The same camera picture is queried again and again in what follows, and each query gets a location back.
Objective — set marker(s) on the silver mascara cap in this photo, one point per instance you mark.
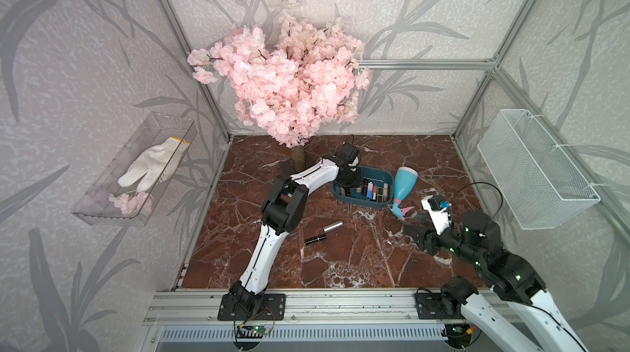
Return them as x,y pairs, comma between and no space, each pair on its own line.
332,227

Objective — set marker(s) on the right circuit board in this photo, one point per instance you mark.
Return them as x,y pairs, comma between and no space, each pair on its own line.
459,331

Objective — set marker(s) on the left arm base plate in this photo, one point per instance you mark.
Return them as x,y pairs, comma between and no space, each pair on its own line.
263,307

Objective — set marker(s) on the teal plastic storage box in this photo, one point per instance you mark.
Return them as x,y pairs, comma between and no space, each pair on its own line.
378,177

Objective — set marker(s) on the pink cherry blossom tree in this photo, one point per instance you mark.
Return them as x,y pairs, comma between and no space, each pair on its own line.
310,78

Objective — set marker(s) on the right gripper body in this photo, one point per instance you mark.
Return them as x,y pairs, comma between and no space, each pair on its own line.
449,241

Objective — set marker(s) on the aluminium front rail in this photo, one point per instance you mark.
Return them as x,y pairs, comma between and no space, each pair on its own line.
300,307

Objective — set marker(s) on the circuit board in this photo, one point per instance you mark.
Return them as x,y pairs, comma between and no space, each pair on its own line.
254,331
459,331

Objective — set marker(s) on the left circuit board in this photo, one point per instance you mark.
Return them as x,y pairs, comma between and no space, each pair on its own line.
254,331

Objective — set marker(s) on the white work glove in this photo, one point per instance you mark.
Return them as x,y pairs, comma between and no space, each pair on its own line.
155,165

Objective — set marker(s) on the black silver mascara tube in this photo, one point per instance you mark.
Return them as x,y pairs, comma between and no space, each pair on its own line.
315,239

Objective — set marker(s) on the white wire mesh basket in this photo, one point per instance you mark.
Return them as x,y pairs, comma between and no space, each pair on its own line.
542,185

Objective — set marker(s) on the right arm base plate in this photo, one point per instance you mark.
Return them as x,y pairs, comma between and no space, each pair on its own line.
434,305

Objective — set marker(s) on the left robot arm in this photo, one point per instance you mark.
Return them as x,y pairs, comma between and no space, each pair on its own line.
282,212

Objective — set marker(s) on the clear acrylic wall tray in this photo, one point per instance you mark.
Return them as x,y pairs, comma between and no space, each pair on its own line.
129,189

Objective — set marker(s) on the pink flower sprig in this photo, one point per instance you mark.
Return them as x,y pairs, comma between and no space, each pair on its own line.
133,203

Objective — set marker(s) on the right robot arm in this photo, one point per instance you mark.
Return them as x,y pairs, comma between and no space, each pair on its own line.
512,278

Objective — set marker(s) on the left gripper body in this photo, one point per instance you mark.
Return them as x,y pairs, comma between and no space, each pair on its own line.
352,180

